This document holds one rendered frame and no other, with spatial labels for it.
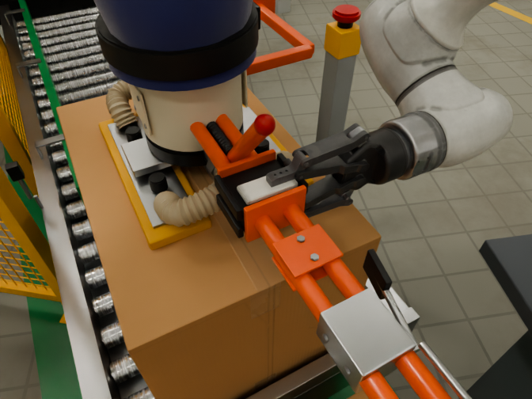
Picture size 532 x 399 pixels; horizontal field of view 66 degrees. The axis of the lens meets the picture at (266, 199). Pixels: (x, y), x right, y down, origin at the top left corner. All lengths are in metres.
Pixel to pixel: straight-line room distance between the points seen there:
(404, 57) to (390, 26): 0.05
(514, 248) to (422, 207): 1.12
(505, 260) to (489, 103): 0.41
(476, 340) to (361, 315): 1.37
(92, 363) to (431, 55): 0.86
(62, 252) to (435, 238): 1.49
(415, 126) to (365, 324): 0.30
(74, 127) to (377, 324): 0.71
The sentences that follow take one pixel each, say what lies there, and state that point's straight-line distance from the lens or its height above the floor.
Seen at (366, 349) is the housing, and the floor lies 1.09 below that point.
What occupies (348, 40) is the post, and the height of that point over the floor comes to 0.98.
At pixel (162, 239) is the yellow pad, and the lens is 0.64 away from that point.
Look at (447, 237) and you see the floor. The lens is 2.02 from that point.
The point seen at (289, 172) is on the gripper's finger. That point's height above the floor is 1.11.
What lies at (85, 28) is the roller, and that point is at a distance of 2.43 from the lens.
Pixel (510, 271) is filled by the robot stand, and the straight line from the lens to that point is 0.98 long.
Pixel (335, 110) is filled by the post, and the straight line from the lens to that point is 1.23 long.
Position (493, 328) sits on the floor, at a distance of 1.83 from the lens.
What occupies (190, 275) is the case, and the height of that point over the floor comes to 0.95.
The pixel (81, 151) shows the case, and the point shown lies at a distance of 0.86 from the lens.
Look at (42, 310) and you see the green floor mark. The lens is 1.86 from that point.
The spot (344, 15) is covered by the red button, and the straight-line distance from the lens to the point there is 1.10.
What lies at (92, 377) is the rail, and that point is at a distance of 0.98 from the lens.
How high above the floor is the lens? 1.46
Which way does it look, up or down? 47 degrees down
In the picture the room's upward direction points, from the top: straight up
